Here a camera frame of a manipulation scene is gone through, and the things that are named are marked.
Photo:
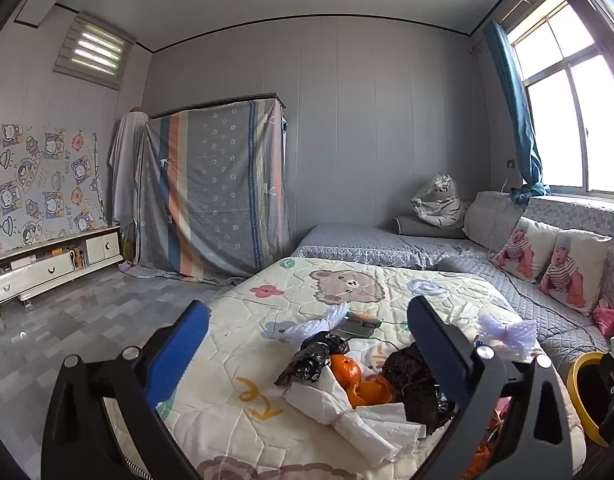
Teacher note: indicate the grey quilted corner sofa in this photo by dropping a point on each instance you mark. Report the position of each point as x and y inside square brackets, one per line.
[367, 245]

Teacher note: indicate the small black plastic bag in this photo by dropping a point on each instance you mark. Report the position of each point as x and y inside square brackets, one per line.
[312, 360]

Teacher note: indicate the orange peel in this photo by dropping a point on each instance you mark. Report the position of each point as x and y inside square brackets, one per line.
[344, 367]
[372, 392]

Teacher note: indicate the striped sheet over wardrobe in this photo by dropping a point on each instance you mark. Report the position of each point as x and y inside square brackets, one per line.
[212, 185]

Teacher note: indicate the window blind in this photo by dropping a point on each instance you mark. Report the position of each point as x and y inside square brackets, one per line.
[92, 50]

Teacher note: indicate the blue curtain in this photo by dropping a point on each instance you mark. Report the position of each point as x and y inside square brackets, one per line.
[517, 110]

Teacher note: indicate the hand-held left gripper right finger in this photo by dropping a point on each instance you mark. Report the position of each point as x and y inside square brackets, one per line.
[437, 350]

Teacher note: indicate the hanging white cloth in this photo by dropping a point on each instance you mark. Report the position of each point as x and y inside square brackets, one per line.
[127, 160]

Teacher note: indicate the baby printed pillow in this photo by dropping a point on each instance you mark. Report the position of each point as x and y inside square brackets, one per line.
[524, 247]
[572, 270]

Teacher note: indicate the plush white tiger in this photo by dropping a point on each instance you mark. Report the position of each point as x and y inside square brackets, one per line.
[439, 200]

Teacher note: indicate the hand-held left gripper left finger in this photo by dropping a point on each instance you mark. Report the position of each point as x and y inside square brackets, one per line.
[179, 345]

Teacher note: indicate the crumpled white tissue paper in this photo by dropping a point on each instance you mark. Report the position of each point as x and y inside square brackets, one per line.
[327, 405]

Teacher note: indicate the bear printed quilt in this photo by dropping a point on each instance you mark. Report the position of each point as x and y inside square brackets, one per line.
[267, 410]

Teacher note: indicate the grey bolster pillow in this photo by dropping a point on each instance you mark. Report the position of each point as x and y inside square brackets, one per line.
[427, 229]

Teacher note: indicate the large black plastic bag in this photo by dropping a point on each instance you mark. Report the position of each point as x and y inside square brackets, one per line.
[412, 385]

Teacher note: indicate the green wrapper packet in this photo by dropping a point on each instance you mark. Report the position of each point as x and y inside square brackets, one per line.
[357, 325]

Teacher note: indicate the pink cloth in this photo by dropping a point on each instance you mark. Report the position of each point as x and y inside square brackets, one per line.
[612, 317]

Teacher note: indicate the pale foam fruit net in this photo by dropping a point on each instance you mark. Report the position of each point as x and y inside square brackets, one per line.
[507, 335]
[312, 330]

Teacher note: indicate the yellow trash bin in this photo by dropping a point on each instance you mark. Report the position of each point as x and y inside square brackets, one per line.
[577, 385]

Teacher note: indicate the white cabinet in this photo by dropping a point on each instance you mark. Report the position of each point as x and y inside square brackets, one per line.
[52, 267]

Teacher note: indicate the cartoon wall poster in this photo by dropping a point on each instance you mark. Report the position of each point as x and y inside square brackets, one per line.
[42, 185]

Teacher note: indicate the window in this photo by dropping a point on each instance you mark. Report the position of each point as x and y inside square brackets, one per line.
[572, 85]

